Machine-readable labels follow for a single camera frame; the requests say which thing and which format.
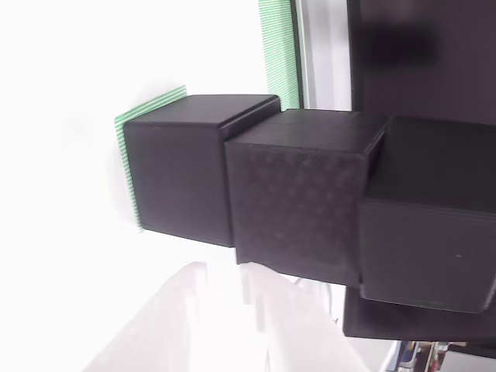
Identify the black cube block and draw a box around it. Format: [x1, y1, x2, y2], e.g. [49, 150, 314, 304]
[356, 114, 496, 315]
[223, 108, 394, 288]
[122, 94, 281, 246]

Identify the green striped square marker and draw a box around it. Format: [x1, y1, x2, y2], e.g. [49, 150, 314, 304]
[113, 84, 188, 236]

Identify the black monitor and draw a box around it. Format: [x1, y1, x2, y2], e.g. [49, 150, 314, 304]
[343, 0, 496, 356]

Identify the green striped tape strip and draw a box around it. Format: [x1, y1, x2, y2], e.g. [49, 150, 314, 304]
[257, 0, 301, 110]

